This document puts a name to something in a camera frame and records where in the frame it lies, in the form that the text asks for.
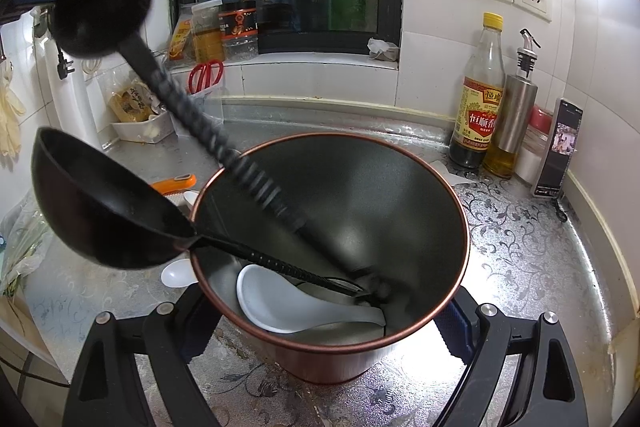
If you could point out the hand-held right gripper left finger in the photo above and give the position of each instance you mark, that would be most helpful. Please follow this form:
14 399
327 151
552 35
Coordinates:
185 332

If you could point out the red metal utensil holder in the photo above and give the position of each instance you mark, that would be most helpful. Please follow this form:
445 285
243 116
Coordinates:
400 207

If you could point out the white ceramic soup spoon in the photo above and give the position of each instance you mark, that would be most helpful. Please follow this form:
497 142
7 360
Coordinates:
177 274
280 302

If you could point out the black power plug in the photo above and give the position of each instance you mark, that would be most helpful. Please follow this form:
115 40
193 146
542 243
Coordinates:
65 68

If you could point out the red lidded jar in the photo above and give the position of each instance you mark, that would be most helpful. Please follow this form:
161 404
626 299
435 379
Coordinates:
532 152

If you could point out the yellow snack packet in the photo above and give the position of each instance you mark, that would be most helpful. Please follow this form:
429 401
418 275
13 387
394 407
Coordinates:
127 104

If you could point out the black plastic ladle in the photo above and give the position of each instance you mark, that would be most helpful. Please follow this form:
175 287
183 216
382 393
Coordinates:
100 12
100 207

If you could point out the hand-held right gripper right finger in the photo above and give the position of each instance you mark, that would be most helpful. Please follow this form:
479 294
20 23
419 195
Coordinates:
457 332

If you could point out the clear plastic container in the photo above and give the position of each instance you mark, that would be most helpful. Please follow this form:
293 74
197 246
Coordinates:
205 107

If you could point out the clear spice jar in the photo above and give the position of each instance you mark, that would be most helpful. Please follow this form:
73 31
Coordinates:
207 37

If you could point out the smartphone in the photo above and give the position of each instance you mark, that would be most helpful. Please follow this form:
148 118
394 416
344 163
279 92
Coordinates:
557 147

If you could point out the jars on window sill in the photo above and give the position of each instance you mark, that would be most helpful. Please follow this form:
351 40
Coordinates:
181 37

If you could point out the clear plastic bag with greens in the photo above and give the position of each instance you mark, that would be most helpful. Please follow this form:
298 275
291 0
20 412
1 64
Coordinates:
22 252

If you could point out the stainless steel oil bottle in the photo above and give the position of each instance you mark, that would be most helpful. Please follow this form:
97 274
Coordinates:
512 122

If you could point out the yellow capped vinegar bottle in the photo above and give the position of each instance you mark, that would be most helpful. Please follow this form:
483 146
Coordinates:
475 122

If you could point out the cream rubber glove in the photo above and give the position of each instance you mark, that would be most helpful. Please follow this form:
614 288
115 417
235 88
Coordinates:
10 112

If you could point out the dark labelled jar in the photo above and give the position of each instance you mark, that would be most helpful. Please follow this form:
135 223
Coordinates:
239 32

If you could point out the white plastic tray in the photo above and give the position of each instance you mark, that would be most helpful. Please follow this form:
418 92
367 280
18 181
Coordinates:
142 132

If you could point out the crumpled tissue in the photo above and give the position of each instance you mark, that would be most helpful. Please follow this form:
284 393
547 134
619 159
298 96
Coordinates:
382 49

